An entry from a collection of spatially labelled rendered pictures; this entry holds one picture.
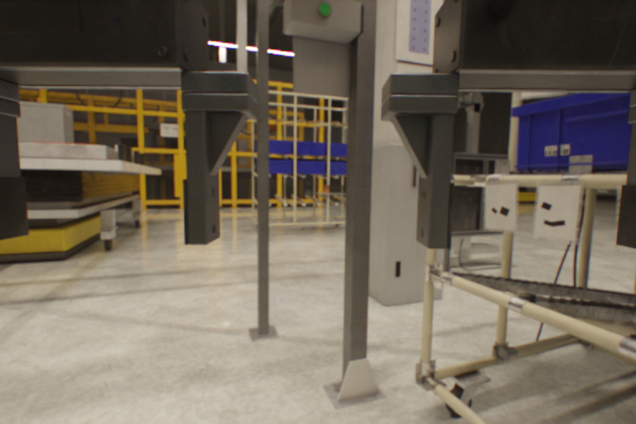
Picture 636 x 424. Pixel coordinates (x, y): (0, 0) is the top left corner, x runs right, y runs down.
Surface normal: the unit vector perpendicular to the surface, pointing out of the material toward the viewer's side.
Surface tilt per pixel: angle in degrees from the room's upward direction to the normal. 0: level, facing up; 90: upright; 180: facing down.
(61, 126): 90
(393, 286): 90
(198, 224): 90
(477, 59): 90
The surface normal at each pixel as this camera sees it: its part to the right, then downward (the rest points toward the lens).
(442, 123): -0.02, 0.10
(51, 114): 0.33, 0.10
